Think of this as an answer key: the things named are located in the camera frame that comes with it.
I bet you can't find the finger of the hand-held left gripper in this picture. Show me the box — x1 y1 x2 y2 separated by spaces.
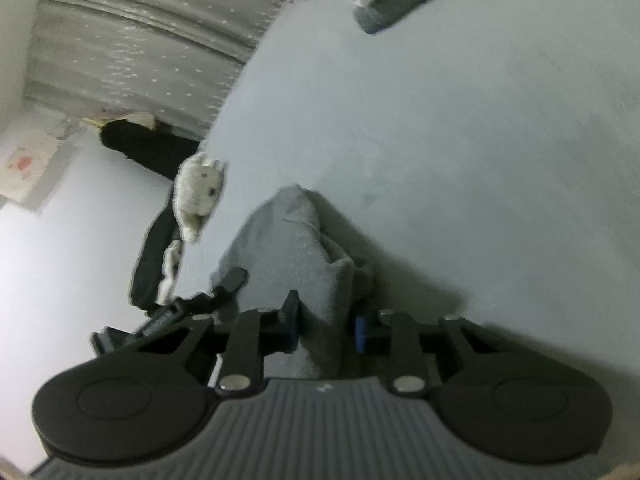
144 266 249 335

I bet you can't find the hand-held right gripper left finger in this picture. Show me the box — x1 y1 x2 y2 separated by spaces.
135 290 301 395

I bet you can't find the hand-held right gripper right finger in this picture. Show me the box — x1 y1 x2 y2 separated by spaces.
354 312 501 395

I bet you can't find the grey shirt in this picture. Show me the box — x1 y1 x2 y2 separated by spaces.
210 185 376 381

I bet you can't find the cream cloth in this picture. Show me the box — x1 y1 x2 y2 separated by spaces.
156 239 183 306

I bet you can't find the white plush dog toy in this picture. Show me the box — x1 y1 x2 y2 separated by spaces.
172 152 228 243

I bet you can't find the black hanging garment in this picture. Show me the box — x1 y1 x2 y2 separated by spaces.
100 119 201 181

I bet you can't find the beige hanging garment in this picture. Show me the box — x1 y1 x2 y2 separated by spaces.
82 107 156 131

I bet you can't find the grey bed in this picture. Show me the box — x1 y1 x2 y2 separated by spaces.
175 0 640 411

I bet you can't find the grey star-print curtain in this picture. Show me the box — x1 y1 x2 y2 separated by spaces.
25 0 296 141

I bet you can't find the white wall poster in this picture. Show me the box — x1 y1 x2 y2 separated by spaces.
0 127 63 213

